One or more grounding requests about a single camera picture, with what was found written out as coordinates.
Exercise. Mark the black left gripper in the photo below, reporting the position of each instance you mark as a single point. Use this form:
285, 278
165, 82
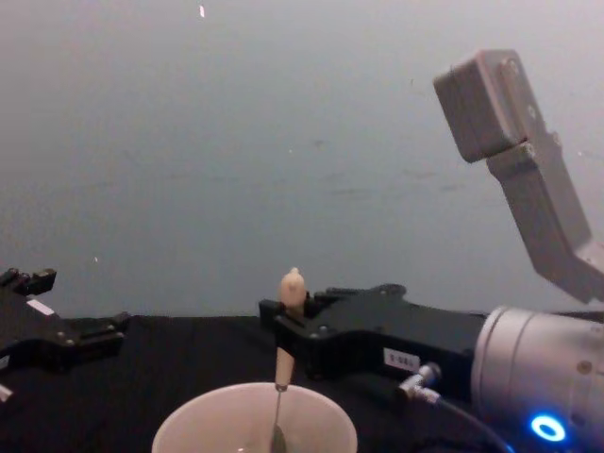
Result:
28, 330

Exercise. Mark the black table cloth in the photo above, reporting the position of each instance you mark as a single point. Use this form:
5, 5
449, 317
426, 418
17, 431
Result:
141, 377

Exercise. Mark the pale grey wall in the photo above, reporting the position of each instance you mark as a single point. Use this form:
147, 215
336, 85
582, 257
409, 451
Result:
236, 141

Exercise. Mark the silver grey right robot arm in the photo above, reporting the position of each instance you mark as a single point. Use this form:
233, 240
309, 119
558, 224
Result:
528, 198

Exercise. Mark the white paper cup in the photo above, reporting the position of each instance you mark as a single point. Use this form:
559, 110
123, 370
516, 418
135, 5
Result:
212, 417

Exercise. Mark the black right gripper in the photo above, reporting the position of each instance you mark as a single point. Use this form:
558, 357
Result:
377, 325

